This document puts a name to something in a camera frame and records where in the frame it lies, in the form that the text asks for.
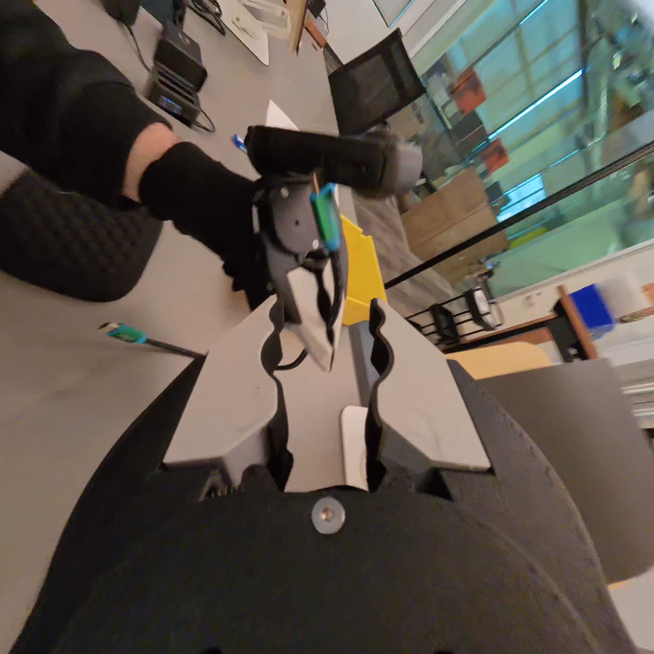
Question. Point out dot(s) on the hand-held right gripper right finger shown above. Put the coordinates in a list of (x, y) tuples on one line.
[(434, 408)]

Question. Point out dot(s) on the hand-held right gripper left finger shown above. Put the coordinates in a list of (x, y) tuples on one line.
[(225, 408)]

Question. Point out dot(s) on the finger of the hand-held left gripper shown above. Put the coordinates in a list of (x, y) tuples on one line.
[(345, 265), (311, 317)]

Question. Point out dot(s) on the person's left forearm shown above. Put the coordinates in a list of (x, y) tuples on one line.
[(66, 102)]

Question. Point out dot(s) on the person's left hand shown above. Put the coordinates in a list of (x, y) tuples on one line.
[(204, 204)]

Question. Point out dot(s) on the yellow plastic bin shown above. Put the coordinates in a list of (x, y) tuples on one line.
[(360, 276)]

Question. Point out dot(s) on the blue pen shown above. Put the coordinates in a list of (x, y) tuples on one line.
[(240, 144)]

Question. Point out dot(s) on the black office chair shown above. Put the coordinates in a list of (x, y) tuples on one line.
[(373, 87)]

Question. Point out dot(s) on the black equipment cart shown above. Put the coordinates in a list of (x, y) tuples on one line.
[(480, 306)]

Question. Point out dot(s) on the wooden board white stand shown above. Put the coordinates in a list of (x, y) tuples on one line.
[(562, 460), (250, 30)]

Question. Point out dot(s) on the black power station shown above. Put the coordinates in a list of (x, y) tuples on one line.
[(176, 66)]

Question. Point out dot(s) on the black floor pole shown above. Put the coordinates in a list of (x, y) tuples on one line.
[(511, 219)]

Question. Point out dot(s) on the blue plastic bin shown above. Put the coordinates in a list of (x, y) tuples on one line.
[(592, 306)]

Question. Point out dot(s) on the black quilted garment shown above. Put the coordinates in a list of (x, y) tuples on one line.
[(66, 240)]

